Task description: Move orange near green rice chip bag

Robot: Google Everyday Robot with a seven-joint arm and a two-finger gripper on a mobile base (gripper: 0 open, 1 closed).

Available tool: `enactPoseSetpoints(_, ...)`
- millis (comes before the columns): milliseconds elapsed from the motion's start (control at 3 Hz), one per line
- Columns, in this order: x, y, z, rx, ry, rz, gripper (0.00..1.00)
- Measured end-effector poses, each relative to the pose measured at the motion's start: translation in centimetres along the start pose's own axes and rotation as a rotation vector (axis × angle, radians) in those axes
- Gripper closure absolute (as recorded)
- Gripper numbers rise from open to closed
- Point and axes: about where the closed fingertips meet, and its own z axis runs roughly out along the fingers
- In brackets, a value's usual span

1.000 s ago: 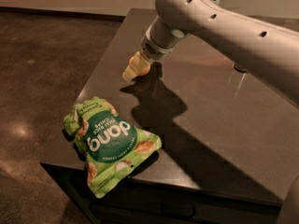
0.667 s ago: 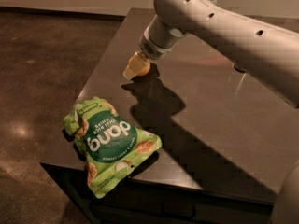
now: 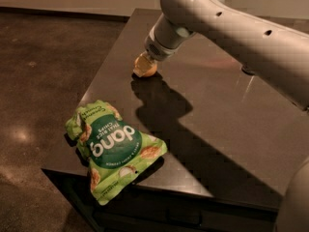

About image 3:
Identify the dark table cabinet base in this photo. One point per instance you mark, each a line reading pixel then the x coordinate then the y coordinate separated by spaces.
pixel 145 210

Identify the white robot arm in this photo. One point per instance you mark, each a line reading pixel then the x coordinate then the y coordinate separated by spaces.
pixel 277 54

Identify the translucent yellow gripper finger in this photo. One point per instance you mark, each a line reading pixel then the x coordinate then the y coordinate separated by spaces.
pixel 142 66

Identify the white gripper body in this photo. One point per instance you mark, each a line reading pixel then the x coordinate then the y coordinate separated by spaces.
pixel 156 51

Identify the orange fruit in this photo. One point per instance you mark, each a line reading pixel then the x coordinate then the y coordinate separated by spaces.
pixel 150 69

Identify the green rice chip bag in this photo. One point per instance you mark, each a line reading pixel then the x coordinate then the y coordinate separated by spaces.
pixel 117 152

